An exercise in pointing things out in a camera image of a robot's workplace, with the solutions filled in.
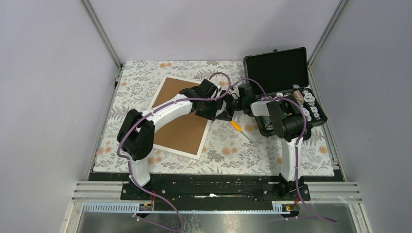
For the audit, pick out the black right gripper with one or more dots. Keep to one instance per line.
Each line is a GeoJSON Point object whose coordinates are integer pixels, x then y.
{"type": "Point", "coordinates": [227, 115]}

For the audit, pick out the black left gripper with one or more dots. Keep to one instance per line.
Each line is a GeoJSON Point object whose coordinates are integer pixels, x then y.
{"type": "Point", "coordinates": [211, 115]}

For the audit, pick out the yellow handled screwdriver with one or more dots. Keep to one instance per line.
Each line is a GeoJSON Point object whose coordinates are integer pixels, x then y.
{"type": "Point", "coordinates": [238, 128]}

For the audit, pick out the white picture frame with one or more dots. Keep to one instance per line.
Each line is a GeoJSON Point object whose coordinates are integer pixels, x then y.
{"type": "Point", "coordinates": [185, 135]}

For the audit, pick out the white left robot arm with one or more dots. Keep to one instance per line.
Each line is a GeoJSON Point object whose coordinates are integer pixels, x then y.
{"type": "Point", "coordinates": [136, 135]}

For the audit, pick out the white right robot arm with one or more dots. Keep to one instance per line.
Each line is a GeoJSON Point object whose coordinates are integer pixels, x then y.
{"type": "Point", "coordinates": [287, 118]}

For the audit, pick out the floral patterned table mat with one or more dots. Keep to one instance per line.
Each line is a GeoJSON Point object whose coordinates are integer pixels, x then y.
{"type": "Point", "coordinates": [226, 151]}

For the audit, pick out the black poker chip case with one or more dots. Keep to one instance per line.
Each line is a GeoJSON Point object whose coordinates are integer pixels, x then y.
{"type": "Point", "coordinates": [284, 72]}

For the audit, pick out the brown poker chip stack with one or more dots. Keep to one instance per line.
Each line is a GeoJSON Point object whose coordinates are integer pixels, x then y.
{"type": "Point", "coordinates": [298, 96]}

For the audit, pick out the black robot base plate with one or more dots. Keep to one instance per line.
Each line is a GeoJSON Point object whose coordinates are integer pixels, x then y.
{"type": "Point", "coordinates": [166, 187]}

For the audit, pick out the aluminium front rail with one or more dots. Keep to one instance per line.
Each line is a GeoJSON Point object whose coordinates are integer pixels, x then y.
{"type": "Point", "coordinates": [115, 192]}

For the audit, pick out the grey slotted cable duct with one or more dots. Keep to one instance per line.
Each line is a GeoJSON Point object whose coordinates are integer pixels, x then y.
{"type": "Point", "coordinates": [147, 208]}

